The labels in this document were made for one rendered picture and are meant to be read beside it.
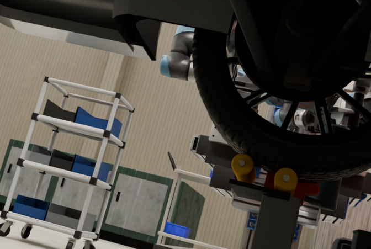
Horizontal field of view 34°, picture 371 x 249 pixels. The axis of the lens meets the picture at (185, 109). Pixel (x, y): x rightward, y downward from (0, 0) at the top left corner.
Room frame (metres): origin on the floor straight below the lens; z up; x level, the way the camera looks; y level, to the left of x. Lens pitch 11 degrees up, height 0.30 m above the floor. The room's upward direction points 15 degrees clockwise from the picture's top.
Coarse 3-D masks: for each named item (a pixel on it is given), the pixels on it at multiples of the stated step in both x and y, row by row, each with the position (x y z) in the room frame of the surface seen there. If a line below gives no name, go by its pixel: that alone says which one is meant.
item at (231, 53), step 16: (224, 48) 1.57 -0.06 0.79; (224, 64) 1.57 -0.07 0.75; (368, 80) 1.69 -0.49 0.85; (240, 96) 1.56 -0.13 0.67; (256, 96) 1.74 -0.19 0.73; (272, 96) 1.74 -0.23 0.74; (288, 112) 1.72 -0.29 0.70; (320, 112) 1.70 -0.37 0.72; (368, 112) 1.67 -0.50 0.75; (272, 128) 1.53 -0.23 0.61; (320, 128) 1.70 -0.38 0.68; (368, 128) 1.49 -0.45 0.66
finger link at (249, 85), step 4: (240, 76) 2.05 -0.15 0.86; (244, 76) 2.05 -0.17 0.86; (236, 80) 2.05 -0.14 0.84; (240, 80) 2.05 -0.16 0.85; (244, 80) 2.05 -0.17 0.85; (248, 80) 2.04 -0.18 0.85; (248, 84) 2.03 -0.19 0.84; (252, 84) 2.03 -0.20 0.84; (248, 88) 2.04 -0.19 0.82; (252, 88) 2.04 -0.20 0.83; (256, 88) 2.04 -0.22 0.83
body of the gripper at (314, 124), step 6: (306, 114) 2.14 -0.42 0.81; (312, 114) 2.14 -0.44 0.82; (330, 114) 2.06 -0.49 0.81; (306, 120) 2.14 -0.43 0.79; (312, 120) 2.13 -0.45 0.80; (324, 120) 2.07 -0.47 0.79; (306, 126) 2.15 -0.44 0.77; (312, 126) 2.15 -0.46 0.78; (318, 126) 2.09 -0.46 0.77; (312, 132) 2.16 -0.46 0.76; (318, 132) 2.14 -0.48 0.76
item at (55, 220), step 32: (64, 96) 4.10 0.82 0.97; (32, 128) 3.73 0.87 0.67; (64, 128) 4.08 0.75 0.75; (96, 128) 3.68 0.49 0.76; (128, 128) 4.01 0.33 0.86; (32, 160) 3.77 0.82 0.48; (64, 160) 3.73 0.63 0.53; (0, 224) 3.76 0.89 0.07; (32, 224) 3.71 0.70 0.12; (64, 224) 3.71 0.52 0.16
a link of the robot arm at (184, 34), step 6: (180, 30) 2.09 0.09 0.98; (186, 30) 2.08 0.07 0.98; (192, 30) 2.09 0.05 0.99; (174, 36) 2.11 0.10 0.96; (180, 36) 2.09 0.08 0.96; (186, 36) 2.08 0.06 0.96; (192, 36) 2.08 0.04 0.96; (174, 42) 2.10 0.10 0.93; (180, 42) 2.09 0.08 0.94; (186, 42) 2.08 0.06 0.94; (192, 42) 2.08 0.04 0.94; (174, 48) 2.09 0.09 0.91; (180, 48) 2.09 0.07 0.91; (186, 48) 2.09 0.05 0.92; (186, 54) 2.09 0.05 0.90
